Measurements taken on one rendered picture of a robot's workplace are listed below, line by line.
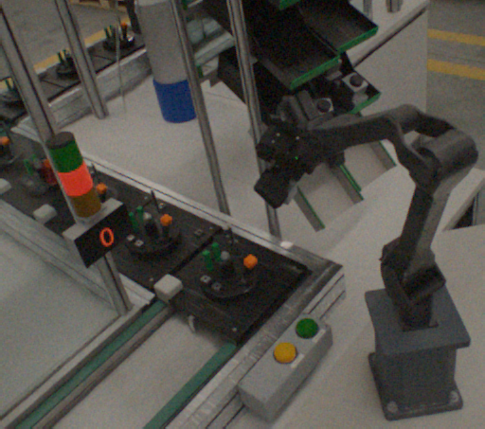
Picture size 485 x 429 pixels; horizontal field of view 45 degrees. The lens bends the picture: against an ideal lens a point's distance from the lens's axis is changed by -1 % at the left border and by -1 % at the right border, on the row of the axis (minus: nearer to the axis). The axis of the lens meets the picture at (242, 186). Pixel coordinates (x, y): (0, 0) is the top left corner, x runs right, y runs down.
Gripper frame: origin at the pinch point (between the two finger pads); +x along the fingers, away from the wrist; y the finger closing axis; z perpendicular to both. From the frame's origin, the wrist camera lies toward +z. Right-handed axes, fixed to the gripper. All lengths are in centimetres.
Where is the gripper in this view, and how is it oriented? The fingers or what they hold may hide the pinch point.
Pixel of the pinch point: (275, 173)
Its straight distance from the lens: 118.7
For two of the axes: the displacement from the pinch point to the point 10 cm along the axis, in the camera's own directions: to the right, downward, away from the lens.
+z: -7.2, -6.7, -1.7
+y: -5.0, 6.7, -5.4
